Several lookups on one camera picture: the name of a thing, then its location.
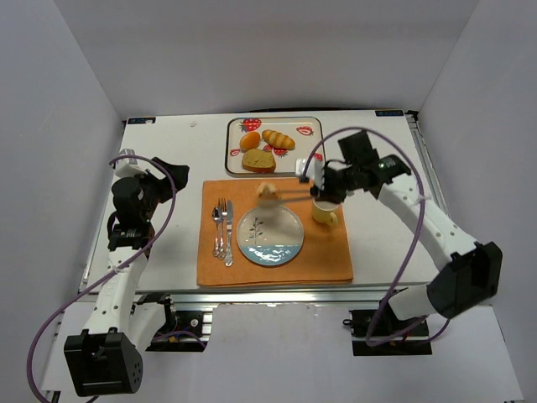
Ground metal tongs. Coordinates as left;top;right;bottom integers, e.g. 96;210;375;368
266;189;319;204

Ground glazed bagel donut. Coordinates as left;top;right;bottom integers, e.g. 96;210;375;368
257;182;281;207

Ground brown bread slice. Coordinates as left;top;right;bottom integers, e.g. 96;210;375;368
242;149;276;174

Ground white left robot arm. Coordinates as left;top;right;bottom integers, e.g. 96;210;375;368
64;157;190;397

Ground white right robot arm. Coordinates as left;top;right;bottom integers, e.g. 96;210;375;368
304;155;503;321

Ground long braided bread roll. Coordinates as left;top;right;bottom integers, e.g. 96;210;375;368
262;129;295;149

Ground yellow mug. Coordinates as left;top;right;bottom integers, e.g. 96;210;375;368
311;200;340;227

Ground silver spoon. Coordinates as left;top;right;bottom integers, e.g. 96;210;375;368
211;207;222;257

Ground strawberry pattern tray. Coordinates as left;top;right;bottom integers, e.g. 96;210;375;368
224;116;323;177

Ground round orange bun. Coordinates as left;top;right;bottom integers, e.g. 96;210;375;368
239;132;261;152

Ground orange placemat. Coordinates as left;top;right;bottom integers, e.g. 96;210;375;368
197;179;353;286

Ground silver fork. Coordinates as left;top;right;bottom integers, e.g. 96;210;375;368
217;197;227;260

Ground ceramic plate with plant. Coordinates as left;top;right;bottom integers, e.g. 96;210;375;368
236;206;305;267

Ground silver knife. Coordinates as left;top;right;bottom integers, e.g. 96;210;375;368
224;200;233;267

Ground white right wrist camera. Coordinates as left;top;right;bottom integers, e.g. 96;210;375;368
295;158;325;188

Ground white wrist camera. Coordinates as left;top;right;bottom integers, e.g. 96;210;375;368
295;158;325;188
112;149;146;178

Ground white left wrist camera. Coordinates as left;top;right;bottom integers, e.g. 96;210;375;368
112;149;146;178

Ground aluminium table frame rail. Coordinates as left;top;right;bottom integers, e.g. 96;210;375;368
77;281;446;314

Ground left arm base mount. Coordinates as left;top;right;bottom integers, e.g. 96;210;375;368
130;293;212;353

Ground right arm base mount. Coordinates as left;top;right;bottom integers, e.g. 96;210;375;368
341;308;434;358

